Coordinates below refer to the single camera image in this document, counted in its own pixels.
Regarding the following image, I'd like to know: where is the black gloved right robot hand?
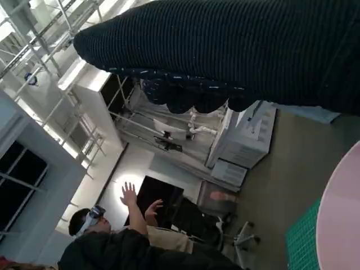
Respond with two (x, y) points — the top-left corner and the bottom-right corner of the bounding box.
(72, 0), (360, 115)

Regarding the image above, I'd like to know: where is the pink bowl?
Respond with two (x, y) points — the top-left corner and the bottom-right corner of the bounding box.
(316, 140), (360, 270)

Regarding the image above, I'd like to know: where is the white louvred cabinet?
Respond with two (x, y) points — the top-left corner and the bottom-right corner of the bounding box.
(205, 101), (278, 169)

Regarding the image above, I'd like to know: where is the small white mesh cabinet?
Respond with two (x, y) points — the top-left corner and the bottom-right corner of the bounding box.
(210, 159), (248, 188)

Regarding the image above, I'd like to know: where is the black flat screen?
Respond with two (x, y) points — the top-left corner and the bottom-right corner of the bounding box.
(123, 175), (185, 228)

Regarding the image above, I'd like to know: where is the person's hand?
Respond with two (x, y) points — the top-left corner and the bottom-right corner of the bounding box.
(145, 199), (164, 219)
(120, 182), (138, 208)

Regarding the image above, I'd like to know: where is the black office chair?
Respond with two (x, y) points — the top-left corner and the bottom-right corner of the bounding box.
(171, 196), (261, 251)

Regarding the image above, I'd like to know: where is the green cutting mat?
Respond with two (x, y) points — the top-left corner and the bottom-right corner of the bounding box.
(285, 196), (323, 265)

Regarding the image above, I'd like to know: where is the blue white headset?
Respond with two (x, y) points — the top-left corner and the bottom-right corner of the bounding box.
(73, 205), (107, 240)

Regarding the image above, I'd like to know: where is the person with headset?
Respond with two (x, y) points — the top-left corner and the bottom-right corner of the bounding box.
(57, 181), (242, 270)

